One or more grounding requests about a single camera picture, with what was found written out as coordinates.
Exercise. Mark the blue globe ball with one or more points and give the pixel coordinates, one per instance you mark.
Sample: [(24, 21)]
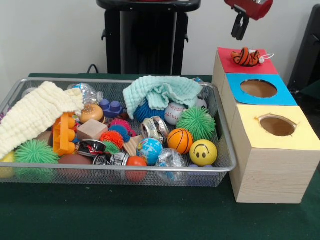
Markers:
[(149, 150)]

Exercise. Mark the yellow plastic ball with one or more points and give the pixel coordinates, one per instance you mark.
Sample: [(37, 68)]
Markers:
[(203, 152)]

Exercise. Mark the small orange basketball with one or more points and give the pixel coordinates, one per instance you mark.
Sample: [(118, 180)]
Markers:
[(180, 140)]

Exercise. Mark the black upright panel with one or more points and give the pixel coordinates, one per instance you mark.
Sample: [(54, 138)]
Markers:
[(310, 50)]

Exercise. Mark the dark green table cloth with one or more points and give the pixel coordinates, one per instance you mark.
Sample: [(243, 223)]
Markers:
[(125, 212)]

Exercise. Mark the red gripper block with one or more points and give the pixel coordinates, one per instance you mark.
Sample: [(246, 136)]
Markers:
[(252, 10)]

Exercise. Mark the orange toy building block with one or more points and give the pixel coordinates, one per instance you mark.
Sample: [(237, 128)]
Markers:
[(63, 135)]

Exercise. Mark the toy hamburger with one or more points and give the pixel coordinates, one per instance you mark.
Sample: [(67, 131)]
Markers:
[(91, 113)]

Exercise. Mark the orange striped tiger plush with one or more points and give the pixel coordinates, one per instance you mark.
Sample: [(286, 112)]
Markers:
[(246, 57)]

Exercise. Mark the green spiky rubber ball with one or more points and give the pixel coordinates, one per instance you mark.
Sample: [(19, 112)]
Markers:
[(36, 152), (196, 123)]

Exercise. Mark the wooden box with three holes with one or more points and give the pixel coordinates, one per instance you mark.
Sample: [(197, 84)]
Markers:
[(270, 175)]

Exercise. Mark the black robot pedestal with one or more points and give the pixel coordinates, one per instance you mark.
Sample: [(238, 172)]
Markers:
[(150, 37)]

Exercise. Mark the mint green waffle cloth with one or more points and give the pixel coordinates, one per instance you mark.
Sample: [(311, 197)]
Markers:
[(162, 90)]

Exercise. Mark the clear mesh bin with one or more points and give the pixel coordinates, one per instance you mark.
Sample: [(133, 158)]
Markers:
[(225, 150)]

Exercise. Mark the green cloth side table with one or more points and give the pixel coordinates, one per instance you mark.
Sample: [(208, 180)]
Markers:
[(312, 88)]

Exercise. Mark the white baseball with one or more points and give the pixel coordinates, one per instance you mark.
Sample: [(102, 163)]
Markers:
[(175, 113)]

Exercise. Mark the cream waffle cloth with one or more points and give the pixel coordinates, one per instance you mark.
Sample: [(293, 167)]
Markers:
[(32, 115)]

